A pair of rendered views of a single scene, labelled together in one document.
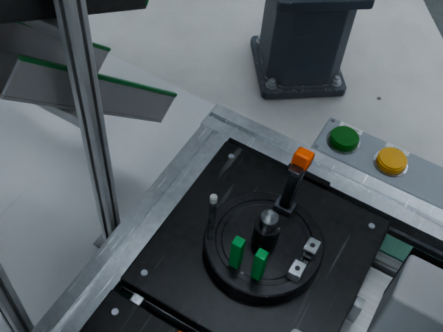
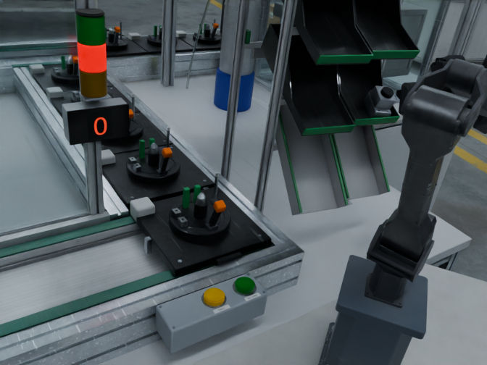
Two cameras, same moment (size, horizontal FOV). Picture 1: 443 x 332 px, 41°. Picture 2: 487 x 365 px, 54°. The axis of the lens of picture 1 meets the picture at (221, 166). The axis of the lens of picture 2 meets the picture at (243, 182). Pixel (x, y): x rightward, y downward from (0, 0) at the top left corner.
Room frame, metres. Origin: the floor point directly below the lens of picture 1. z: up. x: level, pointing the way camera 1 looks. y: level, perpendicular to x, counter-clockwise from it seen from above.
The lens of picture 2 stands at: (0.82, -0.81, 1.63)
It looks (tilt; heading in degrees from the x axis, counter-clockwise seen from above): 31 degrees down; 117
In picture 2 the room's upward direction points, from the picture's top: 8 degrees clockwise
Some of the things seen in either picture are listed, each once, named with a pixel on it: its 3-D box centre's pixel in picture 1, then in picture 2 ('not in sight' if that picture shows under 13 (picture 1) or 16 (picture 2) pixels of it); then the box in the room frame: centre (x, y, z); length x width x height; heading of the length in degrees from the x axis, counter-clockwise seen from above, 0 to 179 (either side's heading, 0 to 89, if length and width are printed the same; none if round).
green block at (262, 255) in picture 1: (259, 265); (185, 198); (0.30, -0.05, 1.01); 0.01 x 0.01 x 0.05; 64
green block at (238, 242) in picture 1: (236, 252); (196, 195); (0.31, -0.03, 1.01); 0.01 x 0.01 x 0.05; 64
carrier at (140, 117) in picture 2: not in sight; (119, 119); (-0.11, 0.16, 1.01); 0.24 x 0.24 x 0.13; 64
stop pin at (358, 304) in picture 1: (355, 309); (148, 245); (0.29, -0.17, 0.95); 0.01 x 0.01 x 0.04; 64
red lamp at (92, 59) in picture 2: not in sight; (92, 55); (0.15, -0.18, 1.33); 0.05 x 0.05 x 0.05
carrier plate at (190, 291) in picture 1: (261, 252); (198, 225); (0.34, -0.06, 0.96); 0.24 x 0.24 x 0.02; 64
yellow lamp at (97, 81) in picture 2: not in sight; (93, 81); (0.15, -0.18, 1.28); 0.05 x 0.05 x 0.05
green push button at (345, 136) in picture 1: (343, 140); (244, 287); (0.53, -0.17, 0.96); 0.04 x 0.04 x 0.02
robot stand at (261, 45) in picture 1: (305, 24); (370, 329); (0.78, -0.12, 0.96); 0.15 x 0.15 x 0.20; 11
